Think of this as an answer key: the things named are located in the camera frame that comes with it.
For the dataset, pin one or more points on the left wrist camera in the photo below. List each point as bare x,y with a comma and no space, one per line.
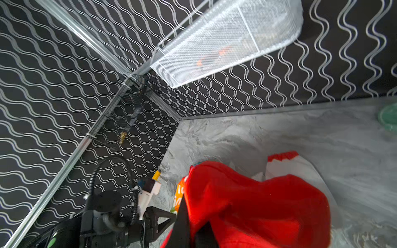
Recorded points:
148,187

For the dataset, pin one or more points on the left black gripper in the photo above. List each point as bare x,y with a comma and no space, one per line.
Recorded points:
103,227

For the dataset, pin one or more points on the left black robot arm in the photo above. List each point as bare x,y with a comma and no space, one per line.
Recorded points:
66,234

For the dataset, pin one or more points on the brass fitting in basket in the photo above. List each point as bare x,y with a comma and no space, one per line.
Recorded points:
122,137

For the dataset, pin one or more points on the green round lid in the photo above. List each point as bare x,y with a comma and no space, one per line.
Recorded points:
387,117

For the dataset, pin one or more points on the white mesh wall basket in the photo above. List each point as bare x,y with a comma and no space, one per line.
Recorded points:
230,33

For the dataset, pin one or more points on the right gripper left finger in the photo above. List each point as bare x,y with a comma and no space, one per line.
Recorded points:
179,235

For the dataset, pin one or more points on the black wire wall basket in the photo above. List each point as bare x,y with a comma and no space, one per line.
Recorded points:
104,126

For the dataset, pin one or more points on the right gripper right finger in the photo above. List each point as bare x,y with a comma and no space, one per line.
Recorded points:
205,238

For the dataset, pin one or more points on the rainbow kids zip jacket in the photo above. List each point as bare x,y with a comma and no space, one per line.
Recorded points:
289,206

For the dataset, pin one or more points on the yellow block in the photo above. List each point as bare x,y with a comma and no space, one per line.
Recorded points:
157,175

